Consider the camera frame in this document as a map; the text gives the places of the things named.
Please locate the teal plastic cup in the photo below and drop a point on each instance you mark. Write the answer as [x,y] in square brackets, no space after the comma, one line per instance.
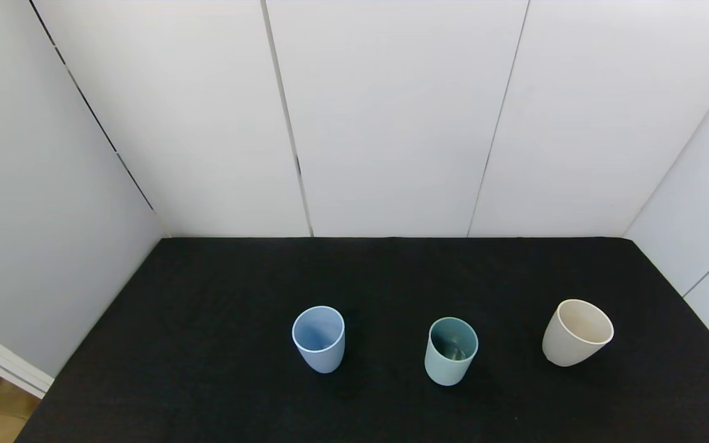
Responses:
[447,369]

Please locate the light blue plastic cup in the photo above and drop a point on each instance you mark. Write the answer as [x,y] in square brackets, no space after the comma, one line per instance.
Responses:
[320,357]

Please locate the black table cloth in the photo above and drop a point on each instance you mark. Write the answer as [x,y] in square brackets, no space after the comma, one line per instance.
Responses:
[207,338]

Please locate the beige plastic cup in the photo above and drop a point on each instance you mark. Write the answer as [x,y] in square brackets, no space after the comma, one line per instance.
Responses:
[560,347]

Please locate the white wall trim strip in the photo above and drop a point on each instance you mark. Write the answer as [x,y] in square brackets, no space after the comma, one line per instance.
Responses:
[4,363]

